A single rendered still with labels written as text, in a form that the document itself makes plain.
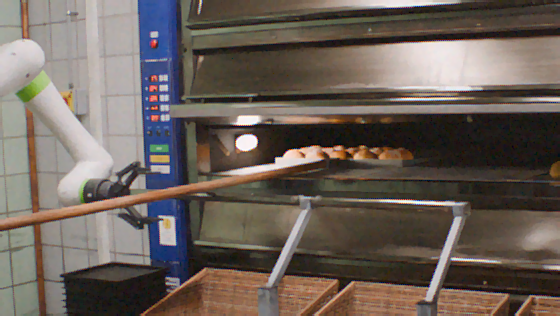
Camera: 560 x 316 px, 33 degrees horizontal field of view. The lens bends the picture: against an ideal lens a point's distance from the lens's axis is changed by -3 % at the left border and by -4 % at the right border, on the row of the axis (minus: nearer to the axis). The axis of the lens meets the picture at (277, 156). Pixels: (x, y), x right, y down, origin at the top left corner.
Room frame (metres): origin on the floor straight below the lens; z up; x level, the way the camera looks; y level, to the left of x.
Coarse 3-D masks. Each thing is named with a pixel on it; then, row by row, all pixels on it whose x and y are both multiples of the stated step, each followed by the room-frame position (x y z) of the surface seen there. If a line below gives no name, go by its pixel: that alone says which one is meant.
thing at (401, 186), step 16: (208, 176) 3.46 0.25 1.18; (224, 176) 3.42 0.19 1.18; (288, 176) 3.32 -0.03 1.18; (384, 192) 3.06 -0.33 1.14; (400, 192) 3.02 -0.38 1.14; (416, 192) 2.99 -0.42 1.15; (432, 192) 2.96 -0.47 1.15; (448, 192) 2.93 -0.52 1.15; (464, 192) 2.90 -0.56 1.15; (480, 192) 2.87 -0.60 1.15; (496, 192) 2.84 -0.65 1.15; (512, 192) 2.81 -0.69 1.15; (528, 192) 2.78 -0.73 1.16; (544, 192) 2.75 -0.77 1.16
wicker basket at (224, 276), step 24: (192, 288) 3.36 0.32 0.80; (216, 288) 3.38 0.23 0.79; (240, 288) 3.32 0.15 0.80; (288, 288) 3.22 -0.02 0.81; (312, 288) 3.17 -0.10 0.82; (336, 288) 3.12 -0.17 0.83; (144, 312) 3.14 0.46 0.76; (168, 312) 3.24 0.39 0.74; (192, 312) 3.35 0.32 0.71; (216, 312) 3.36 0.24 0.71; (240, 312) 3.30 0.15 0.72; (288, 312) 3.20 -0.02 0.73; (312, 312) 2.99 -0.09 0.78
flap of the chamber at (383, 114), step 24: (192, 120) 3.40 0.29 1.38; (216, 120) 3.35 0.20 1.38; (240, 120) 3.31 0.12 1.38; (264, 120) 3.26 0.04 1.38; (288, 120) 3.21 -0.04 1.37; (312, 120) 3.17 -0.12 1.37; (336, 120) 3.12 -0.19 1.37; (360, 120) 3.09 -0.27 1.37; (384, 120) 3.03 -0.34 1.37; (408, 120) 2.99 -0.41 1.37; (432, 120) 2.95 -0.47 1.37; (456, 120) 2.90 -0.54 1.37; (480, 120) 2.86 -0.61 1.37; (504, 120) 2.82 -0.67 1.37; (528, 120) 2.78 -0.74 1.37; (552, 120) 2.74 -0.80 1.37
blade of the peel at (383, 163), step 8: (280, 160) 3.77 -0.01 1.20; (288, 160) 3.74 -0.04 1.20; (296, 160) 3.72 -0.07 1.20; (304, 160) 3.70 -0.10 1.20; (312, 160) 3.68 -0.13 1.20; (344, 160) 3.60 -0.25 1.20; (352, 160) 3.58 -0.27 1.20; (360, 160) 3.57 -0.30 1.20; (368, 160) 3.55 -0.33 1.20; (376, 160) 3.53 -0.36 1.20; (384, 160) 3.51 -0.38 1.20; (392, 160) 3.49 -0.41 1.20; (400, 160) 3.47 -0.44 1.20; (408, 160) 3.51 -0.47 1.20; (416, 160) 3.56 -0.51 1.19; (424, 160) 3.62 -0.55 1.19
